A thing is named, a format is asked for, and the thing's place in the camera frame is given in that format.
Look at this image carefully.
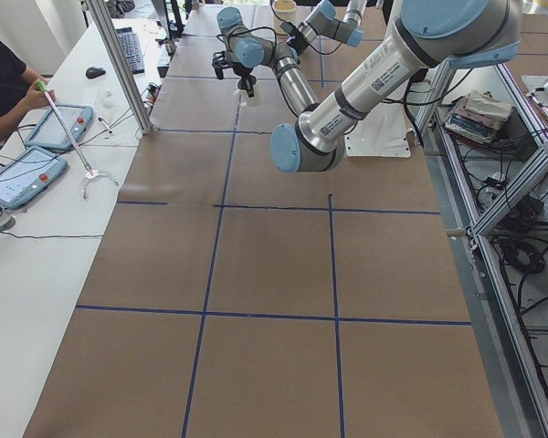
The black computer mouse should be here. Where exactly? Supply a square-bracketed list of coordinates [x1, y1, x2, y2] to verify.
[85, 67, 106, 79]

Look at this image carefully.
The stack of books and cloth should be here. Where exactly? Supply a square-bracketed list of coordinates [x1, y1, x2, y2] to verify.
[444, 90, 513, 144]

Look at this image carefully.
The aluminium frame rack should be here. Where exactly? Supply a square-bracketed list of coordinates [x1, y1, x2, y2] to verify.
[413, 58, 548, 438]

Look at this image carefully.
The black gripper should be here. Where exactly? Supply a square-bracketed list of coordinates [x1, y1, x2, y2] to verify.
[212, 50, 256, 98]
[287, 27, 309, 54]

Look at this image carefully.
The long grabber stick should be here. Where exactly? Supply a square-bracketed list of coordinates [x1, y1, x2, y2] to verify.
[34, 79, 120, 200]

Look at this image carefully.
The aluminium frame post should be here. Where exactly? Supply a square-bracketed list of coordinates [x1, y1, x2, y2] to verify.
[86, 0, 153, 135]

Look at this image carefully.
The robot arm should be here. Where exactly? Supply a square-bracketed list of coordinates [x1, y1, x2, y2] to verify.
[213, 1, 522, 172]
[281, 0, 366, 54]

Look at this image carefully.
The person in black shirt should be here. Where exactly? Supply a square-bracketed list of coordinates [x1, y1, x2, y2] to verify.
[0, 40, 49, 142]

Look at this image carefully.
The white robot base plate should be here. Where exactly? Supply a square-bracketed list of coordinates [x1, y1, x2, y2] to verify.
[345, 103, 411, 158]

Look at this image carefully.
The black marker pen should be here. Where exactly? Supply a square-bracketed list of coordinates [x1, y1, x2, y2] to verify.
[98, 117, 113, 134]

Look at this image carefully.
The cream plastic bin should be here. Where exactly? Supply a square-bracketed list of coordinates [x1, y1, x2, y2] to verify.
[271, 0, 297, 35]

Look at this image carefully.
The blue teach pendant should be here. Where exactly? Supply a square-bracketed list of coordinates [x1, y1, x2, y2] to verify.
[0, 146, 68, 210]
[24, 104, 93, 153]

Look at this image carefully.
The upper blue teach pendant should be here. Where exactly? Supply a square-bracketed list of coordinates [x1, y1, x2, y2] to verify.
[24, 104, 93, 153]

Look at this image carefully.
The black keyboard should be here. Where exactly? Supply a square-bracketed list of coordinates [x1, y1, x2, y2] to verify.
[116, 27, 145, 74]

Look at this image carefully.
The lower blue teach pendant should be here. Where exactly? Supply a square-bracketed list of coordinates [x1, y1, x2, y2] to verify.
[0, 146, 68, 210]

